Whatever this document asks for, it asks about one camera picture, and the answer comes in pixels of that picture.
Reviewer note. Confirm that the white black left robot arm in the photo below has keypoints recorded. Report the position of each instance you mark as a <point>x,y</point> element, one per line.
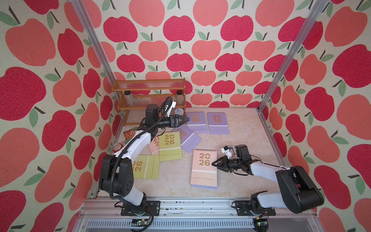
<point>117,175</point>

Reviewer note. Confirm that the aluminium post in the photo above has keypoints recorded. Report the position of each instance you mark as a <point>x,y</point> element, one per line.
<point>308,24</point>
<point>95,42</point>

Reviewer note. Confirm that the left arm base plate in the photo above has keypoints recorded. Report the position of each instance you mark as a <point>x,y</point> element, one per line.
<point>146,209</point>

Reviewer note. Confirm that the purple calendar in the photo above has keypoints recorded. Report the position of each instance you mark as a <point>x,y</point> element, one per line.
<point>189,139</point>
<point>197,122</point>
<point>205,187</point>
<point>217,123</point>

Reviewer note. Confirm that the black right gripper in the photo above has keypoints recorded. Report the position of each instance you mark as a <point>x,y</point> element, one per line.
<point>223,161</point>

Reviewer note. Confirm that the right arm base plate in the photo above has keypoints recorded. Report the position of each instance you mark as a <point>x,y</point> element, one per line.
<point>252,208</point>

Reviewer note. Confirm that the red cola can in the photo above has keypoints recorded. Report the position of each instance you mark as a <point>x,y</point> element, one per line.
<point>117,147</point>

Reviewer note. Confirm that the snack packet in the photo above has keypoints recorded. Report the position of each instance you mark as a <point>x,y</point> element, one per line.
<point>129,134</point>

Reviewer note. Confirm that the glass jar right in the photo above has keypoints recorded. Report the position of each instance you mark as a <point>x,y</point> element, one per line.
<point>180,97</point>

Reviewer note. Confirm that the aluminium post left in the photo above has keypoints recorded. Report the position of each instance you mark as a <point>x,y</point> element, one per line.
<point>95,42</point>

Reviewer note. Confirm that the glass jar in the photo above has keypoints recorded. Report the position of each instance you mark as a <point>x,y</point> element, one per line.
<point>180,97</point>
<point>129,97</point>

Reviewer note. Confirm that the glass jar left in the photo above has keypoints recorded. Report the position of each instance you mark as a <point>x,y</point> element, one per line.
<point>129,97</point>

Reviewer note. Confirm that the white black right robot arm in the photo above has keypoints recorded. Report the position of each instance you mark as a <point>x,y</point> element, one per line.
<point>297,192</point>

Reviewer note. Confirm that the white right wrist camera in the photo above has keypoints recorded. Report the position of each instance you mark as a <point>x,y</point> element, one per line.
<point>227,151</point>

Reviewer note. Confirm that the orange wooden shelf rack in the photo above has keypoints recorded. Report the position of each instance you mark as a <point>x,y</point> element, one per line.
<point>146,92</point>

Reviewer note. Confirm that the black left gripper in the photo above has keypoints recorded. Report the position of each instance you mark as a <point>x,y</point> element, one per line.
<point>174,123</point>

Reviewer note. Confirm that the green calendar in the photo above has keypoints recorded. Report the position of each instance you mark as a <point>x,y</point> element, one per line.
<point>170,146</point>
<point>146,167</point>

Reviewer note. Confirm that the pink calendar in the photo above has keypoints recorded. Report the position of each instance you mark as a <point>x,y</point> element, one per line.
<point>154,146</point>
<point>202,172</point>

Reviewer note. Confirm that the aluminium frame rail front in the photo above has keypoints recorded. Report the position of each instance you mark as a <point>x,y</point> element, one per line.
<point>175,214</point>

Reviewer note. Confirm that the aluminium post right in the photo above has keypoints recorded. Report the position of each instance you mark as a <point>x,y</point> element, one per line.
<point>308,24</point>

